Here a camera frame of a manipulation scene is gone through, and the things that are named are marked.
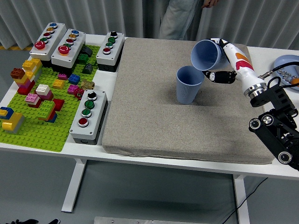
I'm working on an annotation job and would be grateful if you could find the grey-brown cushion mat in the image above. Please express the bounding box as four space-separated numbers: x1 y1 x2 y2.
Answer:
102 37 277 165

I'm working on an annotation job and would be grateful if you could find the black floor cable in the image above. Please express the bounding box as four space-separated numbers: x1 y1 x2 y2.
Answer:
221 177 269 224

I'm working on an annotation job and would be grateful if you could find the dark green brick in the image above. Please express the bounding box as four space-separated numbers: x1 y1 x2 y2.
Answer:
77 53 89 65

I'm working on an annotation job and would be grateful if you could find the pink white red brick stack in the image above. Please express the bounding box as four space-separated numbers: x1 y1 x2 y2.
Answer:
25 92 42 108

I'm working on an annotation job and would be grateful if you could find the white table leg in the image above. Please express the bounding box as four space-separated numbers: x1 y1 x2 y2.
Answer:
61 158 87 213
233 174 250 224

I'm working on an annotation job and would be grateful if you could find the green orange blue brick stack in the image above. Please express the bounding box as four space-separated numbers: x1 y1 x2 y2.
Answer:
36 100 58 124

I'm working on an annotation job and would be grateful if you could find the person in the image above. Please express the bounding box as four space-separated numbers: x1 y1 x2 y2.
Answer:
159 0 220 40

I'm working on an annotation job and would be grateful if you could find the green brick baseplate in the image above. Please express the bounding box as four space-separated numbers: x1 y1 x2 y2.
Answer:
0 44 101 154

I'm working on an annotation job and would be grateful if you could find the yellow floor tape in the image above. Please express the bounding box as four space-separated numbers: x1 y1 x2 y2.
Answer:
0 45 32 51

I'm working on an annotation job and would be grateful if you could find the person's left hand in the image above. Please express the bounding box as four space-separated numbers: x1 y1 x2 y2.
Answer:
201 0 220 9

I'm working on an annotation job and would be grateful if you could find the yellow pink red brick tower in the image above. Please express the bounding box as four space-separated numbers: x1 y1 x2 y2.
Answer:
10 58 43 95

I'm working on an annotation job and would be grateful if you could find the white pleated curtain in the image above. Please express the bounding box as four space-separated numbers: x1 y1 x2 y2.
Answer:
0 0 299 51

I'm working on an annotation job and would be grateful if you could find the blue yellow grey brick stack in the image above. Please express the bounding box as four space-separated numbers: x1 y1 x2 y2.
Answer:
0 106 25 134

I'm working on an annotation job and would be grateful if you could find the four-button grey control box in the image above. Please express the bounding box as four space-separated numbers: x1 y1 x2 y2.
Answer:
95 31 125 72
69 89 109 146

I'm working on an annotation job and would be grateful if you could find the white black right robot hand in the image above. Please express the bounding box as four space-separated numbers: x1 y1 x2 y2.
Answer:
202 38 266 93

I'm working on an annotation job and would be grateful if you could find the blue plate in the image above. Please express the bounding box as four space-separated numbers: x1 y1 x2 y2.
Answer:
273 55 299 91

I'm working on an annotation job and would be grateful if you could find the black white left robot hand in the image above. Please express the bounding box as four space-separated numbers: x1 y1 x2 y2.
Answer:
10 218 61 224

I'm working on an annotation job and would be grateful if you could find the small yellow brick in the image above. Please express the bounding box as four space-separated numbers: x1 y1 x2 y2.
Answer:
52 79 65 90

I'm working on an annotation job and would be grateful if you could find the grey metal base plate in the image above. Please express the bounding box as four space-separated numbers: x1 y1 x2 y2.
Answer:
93 216 239 224

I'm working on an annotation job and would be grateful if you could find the blue ribbed plastic cup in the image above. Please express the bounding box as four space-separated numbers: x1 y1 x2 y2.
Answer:
176 66 206 105
191 39 228 71

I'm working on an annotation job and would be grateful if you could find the five-button grey control box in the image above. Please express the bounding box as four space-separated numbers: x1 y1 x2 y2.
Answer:
50 28 86 75
29 22 68 68

